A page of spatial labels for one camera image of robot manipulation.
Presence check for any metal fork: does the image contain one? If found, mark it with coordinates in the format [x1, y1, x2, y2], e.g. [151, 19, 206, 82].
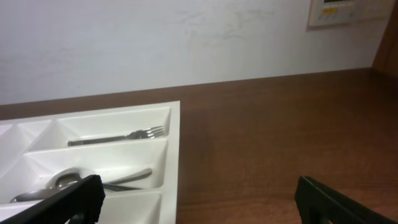
[67, 126, 165, 146]

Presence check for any metal tablespoon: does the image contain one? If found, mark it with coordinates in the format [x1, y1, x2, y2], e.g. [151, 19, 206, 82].
[9, 168, 153, 203]

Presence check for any white plastic cutlery tray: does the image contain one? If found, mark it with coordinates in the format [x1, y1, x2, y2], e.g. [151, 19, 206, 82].
[1, 101, 180, 224]

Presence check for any metal tablespoon farther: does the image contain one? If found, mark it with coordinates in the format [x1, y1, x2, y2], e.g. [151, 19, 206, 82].
[45, 167, 152, 192]

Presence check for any brown wooden side panel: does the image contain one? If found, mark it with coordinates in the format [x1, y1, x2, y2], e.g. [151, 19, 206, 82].
[372, 1, 397, 78]

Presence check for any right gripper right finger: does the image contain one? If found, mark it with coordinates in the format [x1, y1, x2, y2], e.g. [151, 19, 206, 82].
[295, 176, 395, 224]

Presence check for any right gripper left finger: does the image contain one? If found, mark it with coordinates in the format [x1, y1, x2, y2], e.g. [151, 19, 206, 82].
[1, 175, 105, 224]

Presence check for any white wall control panel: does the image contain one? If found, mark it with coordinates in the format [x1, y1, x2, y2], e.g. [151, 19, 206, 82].
[307, 0, 397, 30]

